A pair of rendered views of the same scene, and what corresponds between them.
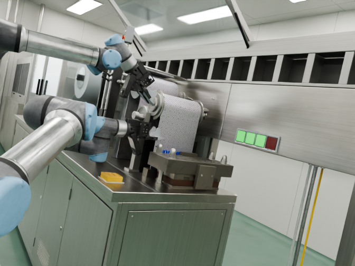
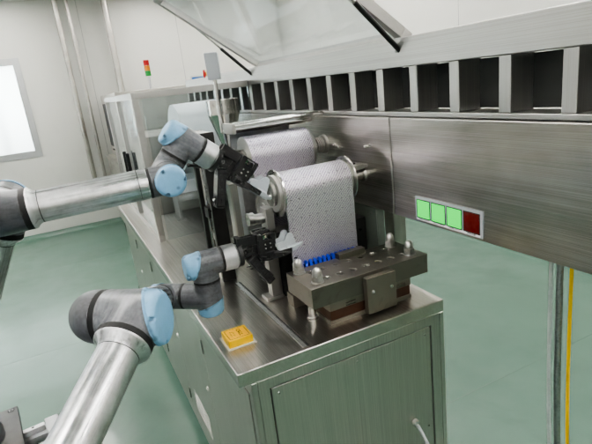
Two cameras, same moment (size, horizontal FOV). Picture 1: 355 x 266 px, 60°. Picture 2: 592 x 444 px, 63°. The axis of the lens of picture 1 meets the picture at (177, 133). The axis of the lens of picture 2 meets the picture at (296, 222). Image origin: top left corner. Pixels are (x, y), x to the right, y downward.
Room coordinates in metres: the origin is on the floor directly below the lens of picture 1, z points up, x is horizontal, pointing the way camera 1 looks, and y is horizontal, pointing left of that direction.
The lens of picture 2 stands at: (0.12, -0.21, 1.58)
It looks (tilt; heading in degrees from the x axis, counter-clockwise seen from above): 16 degrees down; 11
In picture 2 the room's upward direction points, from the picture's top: 7 degrees counter-clockwise
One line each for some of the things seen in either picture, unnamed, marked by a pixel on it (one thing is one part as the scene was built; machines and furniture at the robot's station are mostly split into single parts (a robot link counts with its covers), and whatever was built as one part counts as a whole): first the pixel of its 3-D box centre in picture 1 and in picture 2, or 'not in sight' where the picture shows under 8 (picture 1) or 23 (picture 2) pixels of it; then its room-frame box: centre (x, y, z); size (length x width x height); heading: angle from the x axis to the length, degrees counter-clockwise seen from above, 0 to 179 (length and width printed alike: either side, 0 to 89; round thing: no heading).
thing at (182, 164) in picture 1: (192, 164); (358, 272); (1.49, -0.10, 1.00); 0.40 x 0.16 x 0.06; 126
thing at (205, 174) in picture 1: (205, 177); (381, 291); (1.42, -0.17, 0.97); 0.10 x 0.03 x 0.11; 126
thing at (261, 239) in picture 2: (136, 129); (255, 247); (1.43, 0.19, 1.12); 0.12 x 0.08 x 0.09; 126
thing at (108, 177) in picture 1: (111, 177); (237, 336); (1.28, 0.23, 0.91); 0.07 x 0.07 x 0.02; 36
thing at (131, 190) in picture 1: (86, 142); (214, 234); (2.32, 0.66, 0.88); 2.52 x 0.66 x 0.04; 36
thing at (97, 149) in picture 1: (95, 148); (203, 296); (1.34, 0.33, 1.01); 0.11 x 0.08 x 0.11; 88
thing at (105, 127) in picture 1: (103, 126); (203, 264); (1.34, 0.32, 1.11); 0.11 x 0.08 x 0.09; 126
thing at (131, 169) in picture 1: (137, 141); (266, 254); (1.55, 0.19, 1.05); 0.06 x 0.05 x 0.31; 126
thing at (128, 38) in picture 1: (128, 35); (210, 66); (2.01, 0.44, 1.66); 0.07 x 0.07 x 0.10; 15
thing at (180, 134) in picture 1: (176, 137); (323, 231); (1.57, 0.00, 1.11); 0.23 x 0.01 x 0.18; 126
